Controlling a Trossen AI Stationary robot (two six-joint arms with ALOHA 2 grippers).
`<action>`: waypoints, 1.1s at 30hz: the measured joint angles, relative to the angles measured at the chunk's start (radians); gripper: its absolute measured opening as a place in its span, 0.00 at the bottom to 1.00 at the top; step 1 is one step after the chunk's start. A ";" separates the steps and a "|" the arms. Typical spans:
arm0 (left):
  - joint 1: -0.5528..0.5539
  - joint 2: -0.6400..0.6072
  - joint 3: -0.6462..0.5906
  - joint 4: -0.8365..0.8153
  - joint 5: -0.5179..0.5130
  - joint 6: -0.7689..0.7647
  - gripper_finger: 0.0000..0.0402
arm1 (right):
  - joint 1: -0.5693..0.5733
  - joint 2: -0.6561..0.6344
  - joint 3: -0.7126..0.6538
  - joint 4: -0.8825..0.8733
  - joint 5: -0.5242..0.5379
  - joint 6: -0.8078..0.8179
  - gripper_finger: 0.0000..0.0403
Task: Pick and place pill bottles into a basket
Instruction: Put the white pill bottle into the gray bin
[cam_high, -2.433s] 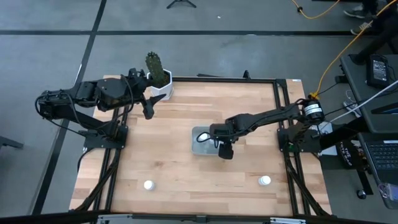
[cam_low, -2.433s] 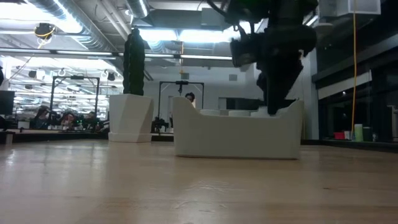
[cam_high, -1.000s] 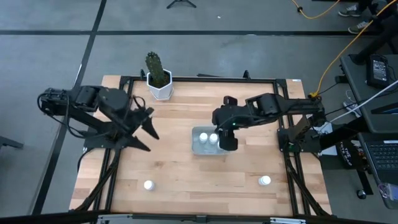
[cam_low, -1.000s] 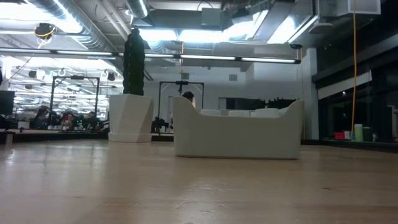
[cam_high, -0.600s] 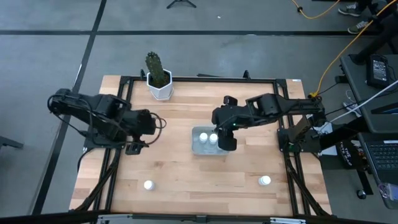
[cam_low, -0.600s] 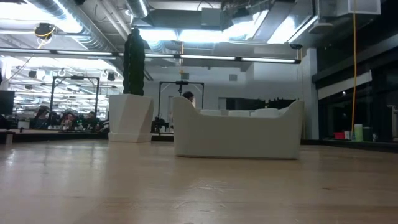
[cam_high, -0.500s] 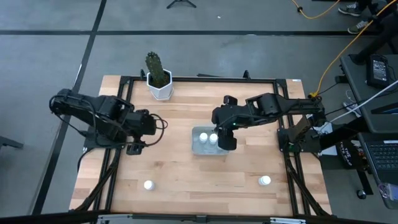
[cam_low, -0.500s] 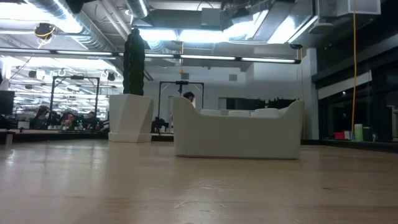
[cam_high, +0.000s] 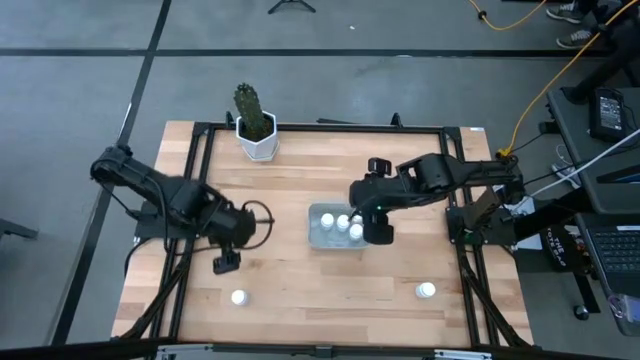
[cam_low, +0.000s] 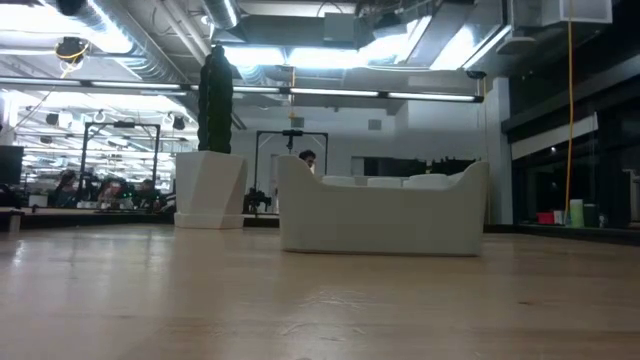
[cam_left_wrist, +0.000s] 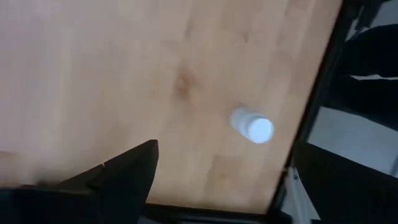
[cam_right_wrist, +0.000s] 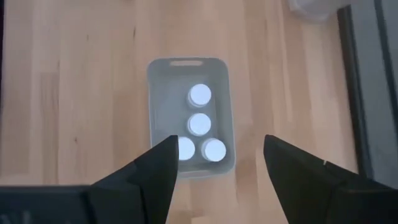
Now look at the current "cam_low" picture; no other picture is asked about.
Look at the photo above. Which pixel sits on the dark green cup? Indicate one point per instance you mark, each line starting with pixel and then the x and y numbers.
pixel 591 216

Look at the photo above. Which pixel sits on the grey plastic basket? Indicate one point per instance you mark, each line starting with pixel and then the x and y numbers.
pixel 380 220

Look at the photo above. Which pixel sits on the white pill bottle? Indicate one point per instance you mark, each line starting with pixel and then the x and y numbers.
pixel 427 181
pixel 339 181
pixel 384 183

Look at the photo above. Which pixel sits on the white hexagonal plant pot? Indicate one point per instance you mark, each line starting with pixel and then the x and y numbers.
pixel 210 190

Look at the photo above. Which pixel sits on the red container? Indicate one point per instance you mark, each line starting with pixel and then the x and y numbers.
pixel 545 218

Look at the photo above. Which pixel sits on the black monitor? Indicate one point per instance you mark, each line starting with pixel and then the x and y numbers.
pixel 11 165

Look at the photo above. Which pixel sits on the long light bar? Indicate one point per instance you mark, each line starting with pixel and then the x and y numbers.
pixel 330 92

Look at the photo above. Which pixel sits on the person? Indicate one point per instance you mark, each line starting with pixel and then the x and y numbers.
pixel 114 192
pixel 147 192
pixel 307 157
pixel 67 190

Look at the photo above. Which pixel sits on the black rig frame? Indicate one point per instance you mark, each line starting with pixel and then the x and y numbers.
pixel 292 133
pixel 122 124

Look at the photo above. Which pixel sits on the dark green cactus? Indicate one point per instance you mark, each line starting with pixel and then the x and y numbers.
pixel 215 100

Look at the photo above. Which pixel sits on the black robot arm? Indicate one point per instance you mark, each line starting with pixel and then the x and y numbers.
pixel 257 200

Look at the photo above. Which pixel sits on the silver ventilation duct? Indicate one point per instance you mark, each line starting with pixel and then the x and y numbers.
pixel 220 12

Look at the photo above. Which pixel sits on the light green cup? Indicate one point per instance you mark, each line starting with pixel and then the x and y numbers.
pixel 576 214

